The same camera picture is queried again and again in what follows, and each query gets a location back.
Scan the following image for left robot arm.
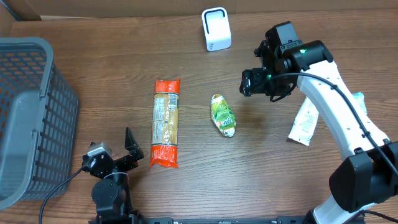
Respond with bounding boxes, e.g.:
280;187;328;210
82;128;144;223

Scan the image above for white tube gold cap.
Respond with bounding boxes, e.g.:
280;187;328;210
288;97;319;146

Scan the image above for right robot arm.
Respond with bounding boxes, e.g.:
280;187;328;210
239;21;397;223

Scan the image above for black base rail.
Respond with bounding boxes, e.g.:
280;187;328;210
88;214;366;224

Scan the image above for grey plastic mesh basket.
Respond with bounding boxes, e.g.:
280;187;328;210
1;37;80;209

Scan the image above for green snack pouch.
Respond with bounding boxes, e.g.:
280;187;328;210
210;94;236;138

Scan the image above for white barcode scanner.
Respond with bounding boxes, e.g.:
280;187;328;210
201;7;232;52

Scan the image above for teal tissue wipes pack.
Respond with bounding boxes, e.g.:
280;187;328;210
353;92;368;114

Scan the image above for orange spaghetti pack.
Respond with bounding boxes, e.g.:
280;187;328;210
150;79;180;168

